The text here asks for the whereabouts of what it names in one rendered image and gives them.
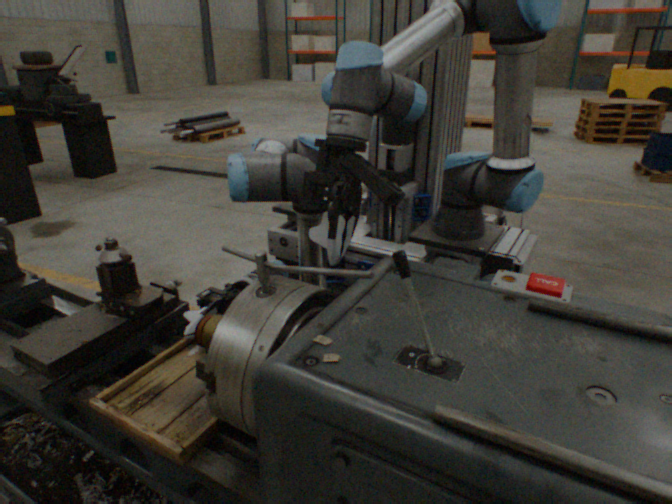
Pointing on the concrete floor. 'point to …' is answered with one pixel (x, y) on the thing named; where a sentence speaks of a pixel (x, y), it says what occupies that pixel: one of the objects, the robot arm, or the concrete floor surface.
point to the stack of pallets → (618, 120)
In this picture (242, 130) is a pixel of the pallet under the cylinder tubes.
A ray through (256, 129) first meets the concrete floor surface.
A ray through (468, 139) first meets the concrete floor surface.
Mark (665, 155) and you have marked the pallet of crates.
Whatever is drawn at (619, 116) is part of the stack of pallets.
